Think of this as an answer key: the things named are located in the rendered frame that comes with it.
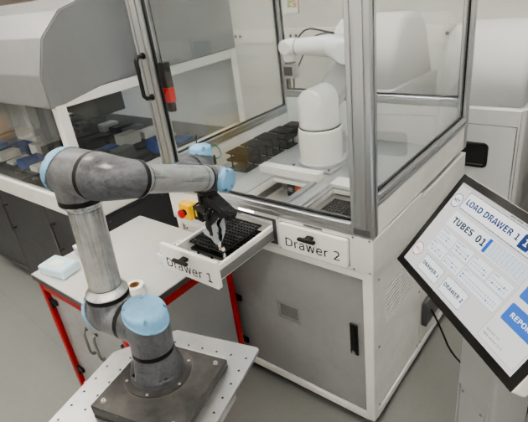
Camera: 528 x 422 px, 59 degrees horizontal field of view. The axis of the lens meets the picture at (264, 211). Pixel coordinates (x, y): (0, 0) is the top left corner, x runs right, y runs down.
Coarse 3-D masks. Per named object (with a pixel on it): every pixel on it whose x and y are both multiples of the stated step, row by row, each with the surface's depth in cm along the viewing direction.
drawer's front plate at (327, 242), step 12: (288, 228) 172; (300, 228) 169; (288, 240) 175; (324, 240) 163; (336, 240) 160; (348, 240) 159; (300, 252) 174; (348, 252) 160; (336, 264) 165; (348, 264) 162
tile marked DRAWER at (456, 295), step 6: (450, 276) 118; (444, 282) 119; (450, 282) 118; (456, 282) 116; (438, 288) 120; (444, 288) 118; (450, 288) 117; (456, 288) 115; (462, 288) 114; (444, 294) 118; (450, 294) 116; (456, 294) 114; (462, 294) 113; (450, 300) 115; (456, 300) 114; (462, 300) 112; (456, 306) 113
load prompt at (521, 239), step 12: (468, 204) 124; (480, 204) 120; (480, 216) 119; (492, 216) 116; (504, 216) 113; (492, 228) 114; (504, 228) 111; (516, 228) 108; (504, 240) 110; (516, 240) 107
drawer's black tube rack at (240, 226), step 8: (232, 224) 184; (240, 224) 183; (248, 224) 182; (256, 224) 182; (232, 232) 178; (240, 232) 178; (248, 232) 177; (256, 232) 181; (200, 240) 175; (208, 240) 174; (224, 240) 174; (232, 240) 173; (240, 240) 172; (248, 240) 178; (192, 248) 177; (200, 248) 176; (232, 248) 173; (216, 256) 169
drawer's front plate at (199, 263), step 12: (168, 252) 170; (180, 252) 165; (192, 252) 163; (168, 264) 173; (192, 264) 163; (204, 264) 158; (216, 264) 156; (192, 276) 167; (204, 276) 162; (216, 276) 157; (216, 288) 160
